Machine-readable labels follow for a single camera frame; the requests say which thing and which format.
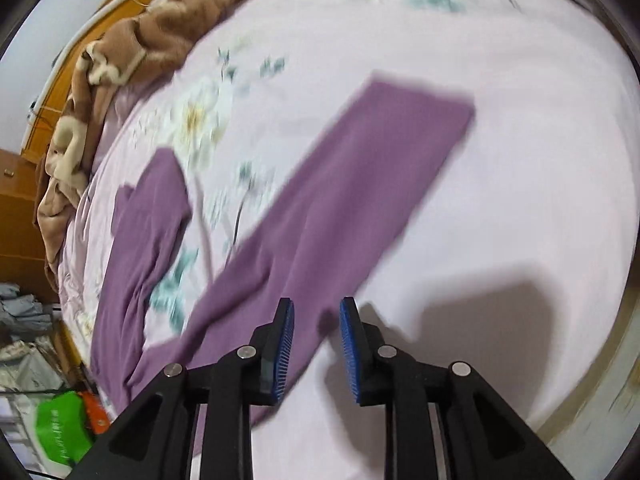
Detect purple knit pants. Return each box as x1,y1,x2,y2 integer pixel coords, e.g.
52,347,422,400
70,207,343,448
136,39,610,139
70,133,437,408
90,79,475,411

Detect pile of grey clothes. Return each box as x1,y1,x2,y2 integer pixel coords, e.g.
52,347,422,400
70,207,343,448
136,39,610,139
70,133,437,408
0,283,53,334

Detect pink floral duvet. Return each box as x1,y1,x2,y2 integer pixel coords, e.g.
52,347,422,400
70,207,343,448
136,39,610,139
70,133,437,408
56,0,640,480

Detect orange cardboard box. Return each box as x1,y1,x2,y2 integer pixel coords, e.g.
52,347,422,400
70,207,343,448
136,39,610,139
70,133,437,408
79,391,111,436

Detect green shopping bag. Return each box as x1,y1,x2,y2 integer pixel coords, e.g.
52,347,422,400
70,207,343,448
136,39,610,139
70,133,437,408
35,391,93,467

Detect wooden wardrobe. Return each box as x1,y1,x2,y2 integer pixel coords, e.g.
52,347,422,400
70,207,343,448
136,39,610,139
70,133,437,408
0,150,58,304

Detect brown fleece blanket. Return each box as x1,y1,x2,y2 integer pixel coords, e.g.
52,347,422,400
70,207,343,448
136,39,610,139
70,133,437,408
34,0,244,286

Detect wooden headboard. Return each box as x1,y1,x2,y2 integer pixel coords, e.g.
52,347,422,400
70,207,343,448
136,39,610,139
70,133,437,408
21,0,152,164

